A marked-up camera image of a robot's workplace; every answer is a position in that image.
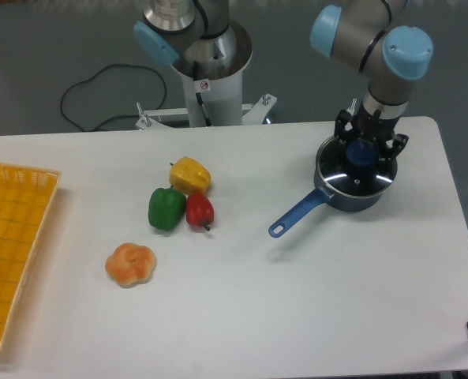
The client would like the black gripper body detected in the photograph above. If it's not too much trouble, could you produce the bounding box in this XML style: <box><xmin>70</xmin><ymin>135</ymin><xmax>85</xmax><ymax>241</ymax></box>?
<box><xmin>352</xmin><ymin>103</ymin><xmax>399</xmax><ymax>143</ymax></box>

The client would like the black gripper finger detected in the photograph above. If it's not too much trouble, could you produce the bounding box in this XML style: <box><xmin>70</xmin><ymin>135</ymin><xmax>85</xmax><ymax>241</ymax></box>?
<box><xmin>334</xmin><ymin>109</ymin><xmax>354</xmax><ymax>148</ymax></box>
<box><xmin>377</xmin><ymin>133</ymin><xmax>409</xmax><ymax>162</ymax></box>

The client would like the glass lid blue knob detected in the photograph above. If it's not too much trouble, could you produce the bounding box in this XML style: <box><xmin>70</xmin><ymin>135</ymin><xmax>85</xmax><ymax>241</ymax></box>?
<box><xmin>314</xmin><ymin>137</ymin><xmax>398</xmax><ymax>197</ymax></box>

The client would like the blue saucepan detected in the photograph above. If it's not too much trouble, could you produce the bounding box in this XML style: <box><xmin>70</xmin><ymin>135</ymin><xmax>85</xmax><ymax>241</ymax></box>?
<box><xmin>268</xmin><ymin>134</ymin><xmax>399</xmax><ymax>238</ymax></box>

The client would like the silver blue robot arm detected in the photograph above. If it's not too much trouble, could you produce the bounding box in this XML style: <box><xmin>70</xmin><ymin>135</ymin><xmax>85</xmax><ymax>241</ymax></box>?
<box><xmin>133</xmin><ymin>1</ymin><xmax>433</xmax><ymax>161</ymax></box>

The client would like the yellow bell pepper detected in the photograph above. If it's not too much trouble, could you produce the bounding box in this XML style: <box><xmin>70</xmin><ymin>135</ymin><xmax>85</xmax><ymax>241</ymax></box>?
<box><xmin>169</xmin><ymin>156</ymin><xmax>212</xmax><ymax>195</ymax></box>

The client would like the red bell pepper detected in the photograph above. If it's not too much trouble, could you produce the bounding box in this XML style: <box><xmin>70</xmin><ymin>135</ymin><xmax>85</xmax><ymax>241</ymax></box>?
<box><xmin>186</xmin><ymin>192</ymin><xmax>215</xmax><ymax>231</ymax></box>

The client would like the green bell pepper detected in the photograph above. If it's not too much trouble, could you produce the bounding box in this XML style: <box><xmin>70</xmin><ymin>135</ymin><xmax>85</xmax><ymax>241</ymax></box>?
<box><xmin>148</xmin><ymin>188</ymin><xmax>186</xmax><ymax>231</ymax></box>

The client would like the orange knotted bread roll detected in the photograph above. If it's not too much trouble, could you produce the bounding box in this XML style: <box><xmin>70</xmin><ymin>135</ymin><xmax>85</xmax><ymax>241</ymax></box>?
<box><xmin>105</xmin><ymin>242</ymin><xmax>157</xmax><ymax>287</ymax></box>

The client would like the yellow woven basket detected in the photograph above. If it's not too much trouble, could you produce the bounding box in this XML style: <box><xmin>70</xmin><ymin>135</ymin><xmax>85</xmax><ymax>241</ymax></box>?
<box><xmin>0</xmin><ymin>163</ymin><xmax>61</xmax><ymax>351</ymax></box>

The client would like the white metal base frame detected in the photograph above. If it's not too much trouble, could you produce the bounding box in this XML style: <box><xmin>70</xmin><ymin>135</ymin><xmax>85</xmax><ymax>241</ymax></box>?
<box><xmin>135</xmin><ymin>93</ymin><xmax>277</xmax><ymax>130</ymax></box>

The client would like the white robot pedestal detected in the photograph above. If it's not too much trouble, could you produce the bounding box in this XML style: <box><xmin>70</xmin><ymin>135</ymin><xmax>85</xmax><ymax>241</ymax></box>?
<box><xmin>173</xmin><ymin>21</ymin><xmax>253</xmax><ymax>126</ymax></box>

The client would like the black floor cable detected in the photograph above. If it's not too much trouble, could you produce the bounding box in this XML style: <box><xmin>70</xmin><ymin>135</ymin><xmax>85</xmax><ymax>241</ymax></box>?
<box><xmin>60</xmin><ymin>64</ymin><xmax>167</xmax><ymax>133</ymax></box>

